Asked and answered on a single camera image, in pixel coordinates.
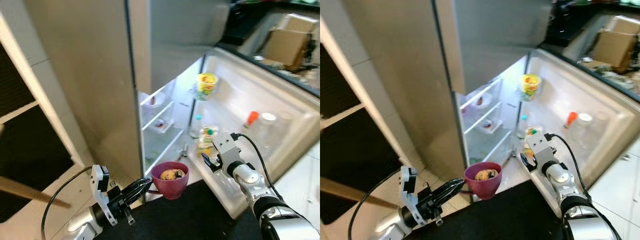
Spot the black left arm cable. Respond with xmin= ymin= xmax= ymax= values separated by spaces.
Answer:
xmin=347 ymin=167 xmax=403 ymax=240
xmin=40 ymin=165 xmax=96 ymax=240

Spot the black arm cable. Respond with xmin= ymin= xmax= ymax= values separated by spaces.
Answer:
xmin=347 ymin=167 xmax=403 ymax=240
xmin=232 ymin=132 xmax=276 ymax=197
xmin=40 ymin=165 xmax=96 ymax=240
xmin=545 ymin=132 xmax=588 ymax=197

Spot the brown food piece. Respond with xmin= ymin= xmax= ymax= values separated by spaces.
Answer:
xmin=160 ymin=169 xmax=187 ymax=181
xmin=475 ymin=169 xmax=501 ymax=182

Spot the white-lined fridge door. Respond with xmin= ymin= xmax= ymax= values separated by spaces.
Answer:
xmin=192 ymin=46 xmax=321 ymax=220
xmin=510 ymin=47 xmax=640 ymax=216

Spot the white-lidded jar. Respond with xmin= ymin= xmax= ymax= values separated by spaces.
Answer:
xmin=575 ymin=113 xmax=596 ymax=146
xmin=257 ymin=112 xmax=278 ymax=146

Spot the stainless steel fridge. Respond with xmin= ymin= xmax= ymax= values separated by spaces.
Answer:
xmin=22 ymin=0 xmax=321 ymax=221
xmin=345 ymin=0 xmax=640 ymax=221

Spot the yellow green food packet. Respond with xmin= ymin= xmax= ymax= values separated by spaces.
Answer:
xmin=197 ymin=125 xmax=221 ymax=156
xmin=524 ymin=126 xmax=543 ymax=151

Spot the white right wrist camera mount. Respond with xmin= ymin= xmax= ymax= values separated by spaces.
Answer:
xmin=527 ymin=132 xmax=556 ymax=171
xmin=214 ymin=132 xmax=242 ymax=173

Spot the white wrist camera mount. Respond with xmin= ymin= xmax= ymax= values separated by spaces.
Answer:
xmin=400 ymin=166 xmax=423 ymax=226
xmin=527 ymin=132 xmax=556 ymax=171
xmin=214 ymin=132 xmax=242 ymax=173
xmin=90 ymin=165 xmax=112 ymax=226

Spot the yellow instant noodle cup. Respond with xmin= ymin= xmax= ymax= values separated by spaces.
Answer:
xmin=520 ymin=73 xmax=542 ymax=102
xmin=196 ymin=72 xmax=219 ymax=101

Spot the purple cup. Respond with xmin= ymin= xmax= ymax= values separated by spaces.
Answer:
xmin=464 ymin=161 xmax=503 ymax=201
xmin=148 ymin=161 xmax=190 ymax=201

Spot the black kitchen counter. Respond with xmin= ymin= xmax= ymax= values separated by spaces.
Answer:
xmin=220 ymin=0 xmax=321 ymax=98
xmin=545 ymin=0 xmax=640 ymax=101

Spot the white kitchen cabinet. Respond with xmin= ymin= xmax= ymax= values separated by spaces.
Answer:
xmin=272 ymin=142 xmax=321 ymax=216
xmin=590 ymin=140 xmax=640 ymax=221

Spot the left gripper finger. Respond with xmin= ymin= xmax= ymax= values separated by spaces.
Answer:
xmin=124 ymin=178 xmax=153 ymax=197
xmin=441 ymin=185 xmax=467 ymax=206
xmin=127 ymin=184 xmax=154 ymax=206
xmin=437 ymin=178 xmax=466 ymax=197

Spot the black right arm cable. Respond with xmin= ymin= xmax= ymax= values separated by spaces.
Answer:
xmin=232 ymin=132 xmax=276 ymax=197
xmin=545 ymin=132 xmax=588 ymax=197

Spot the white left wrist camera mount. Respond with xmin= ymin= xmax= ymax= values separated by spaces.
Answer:
xmin=400 ymin=166 xmax=423 ymax=226
xmin=90 ymin=165 xmax=112 ymax=226

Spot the large cardboard box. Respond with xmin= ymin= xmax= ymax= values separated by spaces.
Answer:
xmin=262 ymin=14 xmax=318 ymax=71
xmin=590 ymin=15 xmax=640 ymax=73

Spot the small clear bottle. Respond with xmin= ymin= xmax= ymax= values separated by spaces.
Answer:
xmin=190 ymin=114 xmax=203 ymax=139
xmin=517 ymin=114 xmax=530 ymax=140

